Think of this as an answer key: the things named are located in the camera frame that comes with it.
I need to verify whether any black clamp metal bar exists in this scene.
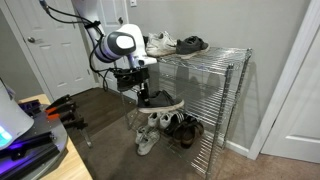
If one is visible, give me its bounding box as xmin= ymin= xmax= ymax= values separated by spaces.
xmin=61 ymin=113 xmax=93 ymax=150

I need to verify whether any black clamp orange tip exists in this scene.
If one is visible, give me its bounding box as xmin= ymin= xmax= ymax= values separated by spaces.
xmin=46 ymin=105 xmax=78 ymax=122
xmin=45 ymin=94 xmax=73 ymax=111

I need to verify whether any black shoe white swoosh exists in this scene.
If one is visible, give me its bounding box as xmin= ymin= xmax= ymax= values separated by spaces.
xmin=175 ymin=35 xmax=211 ymax=60

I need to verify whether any chrome wire shoe rack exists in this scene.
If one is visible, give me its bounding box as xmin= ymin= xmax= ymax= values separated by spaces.
xmin=119 ymin=46 xmax=253 ymax=179

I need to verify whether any black striped slide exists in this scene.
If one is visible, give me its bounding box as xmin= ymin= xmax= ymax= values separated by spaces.
xmin=166 ymin=112 xmax=188 ymax=136

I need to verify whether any white baseboard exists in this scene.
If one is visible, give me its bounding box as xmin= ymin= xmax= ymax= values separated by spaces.
xmin=225 ymin=139 xmax=251 ymax=158

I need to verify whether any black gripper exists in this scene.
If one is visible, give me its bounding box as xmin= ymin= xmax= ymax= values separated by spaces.
xmin=133 ymin=65 xmax=151 ymax=107

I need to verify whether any small white shoe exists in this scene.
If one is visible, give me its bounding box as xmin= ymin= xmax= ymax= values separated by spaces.
xmin=147 ymin=112 xmax=161 ymax=128
xmin=158 ymin=112 xmax=174 ymax=130

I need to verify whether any white door with knob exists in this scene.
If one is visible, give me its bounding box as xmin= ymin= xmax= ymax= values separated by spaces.
xmin=4 ymin=0 xmax=98 ymax=102

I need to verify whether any white sneaker black swoosh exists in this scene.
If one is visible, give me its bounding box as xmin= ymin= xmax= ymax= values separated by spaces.
xmin=145 ymin=34 xmax=178 ymax=58

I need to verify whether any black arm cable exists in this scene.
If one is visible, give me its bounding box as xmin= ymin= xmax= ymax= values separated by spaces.
xmin=38 ymin=0 xmax=116 ymax=93

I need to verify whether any light grey sneaker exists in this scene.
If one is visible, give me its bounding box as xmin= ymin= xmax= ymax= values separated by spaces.
xmin=134 ymin=124 xmax=153 ymax=145
xmin=137 ymin=129 xmax=162 ymax=157

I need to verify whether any dark grey shoe white sole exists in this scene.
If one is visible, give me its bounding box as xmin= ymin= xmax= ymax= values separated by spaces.
xmin=137 ymin=89 xmax=185 ymax=115

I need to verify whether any white panel door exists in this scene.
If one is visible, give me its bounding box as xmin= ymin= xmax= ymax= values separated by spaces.
xmin=248 ymin=0 xmax=320 ymax=164

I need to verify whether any brown sandal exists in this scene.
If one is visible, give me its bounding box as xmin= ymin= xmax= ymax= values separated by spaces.
xmin=180 ymin=120 xmax=198 ymax=149
xmin=191 ymin=116 xmax=205 ymax=138

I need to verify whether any white closet door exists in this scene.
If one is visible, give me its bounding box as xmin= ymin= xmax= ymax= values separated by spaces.
xmin=71 ymin=0 xmax=131 ymax=92

